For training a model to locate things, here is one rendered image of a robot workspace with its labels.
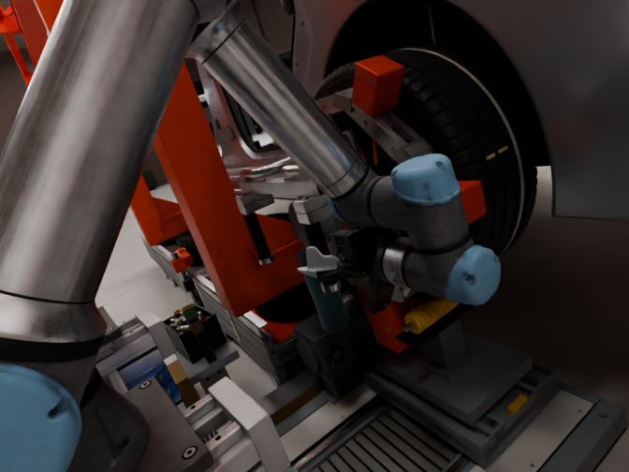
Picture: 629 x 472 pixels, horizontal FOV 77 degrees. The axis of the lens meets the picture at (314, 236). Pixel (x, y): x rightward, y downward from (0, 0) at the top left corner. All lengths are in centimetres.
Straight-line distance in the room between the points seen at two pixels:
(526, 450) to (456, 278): 91
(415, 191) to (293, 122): 17
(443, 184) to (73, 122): 37
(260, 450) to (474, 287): 33
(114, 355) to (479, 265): 76
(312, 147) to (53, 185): 32
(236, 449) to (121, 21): 46
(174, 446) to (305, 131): 39
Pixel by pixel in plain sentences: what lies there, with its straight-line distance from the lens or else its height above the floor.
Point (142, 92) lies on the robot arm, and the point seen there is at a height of 115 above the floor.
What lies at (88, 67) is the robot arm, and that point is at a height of 117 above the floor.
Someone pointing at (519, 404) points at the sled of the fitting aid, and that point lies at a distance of 134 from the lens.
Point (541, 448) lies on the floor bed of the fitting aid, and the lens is 137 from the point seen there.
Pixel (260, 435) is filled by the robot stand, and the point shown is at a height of 75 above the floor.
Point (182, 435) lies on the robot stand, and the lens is 52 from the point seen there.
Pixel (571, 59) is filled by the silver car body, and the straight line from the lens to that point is 87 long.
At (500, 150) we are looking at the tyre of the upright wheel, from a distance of 93.
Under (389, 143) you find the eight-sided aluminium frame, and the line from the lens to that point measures 85.
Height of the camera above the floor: 110
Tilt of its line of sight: 17 degrees down
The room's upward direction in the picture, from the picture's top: 18 degrees counter-clockwise
